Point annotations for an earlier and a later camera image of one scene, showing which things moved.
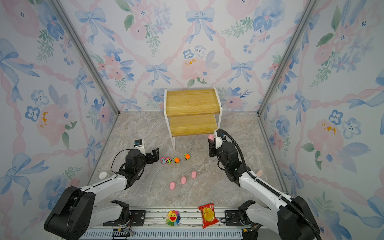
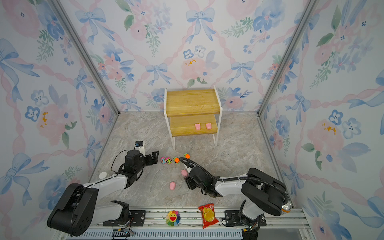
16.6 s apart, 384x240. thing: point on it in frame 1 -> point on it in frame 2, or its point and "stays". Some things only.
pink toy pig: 183,180 -> 184,172
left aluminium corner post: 85,54 stays
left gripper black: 155,156 stays
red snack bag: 208,218 stays
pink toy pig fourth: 172,185 stays
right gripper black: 212,148 -> 189,183
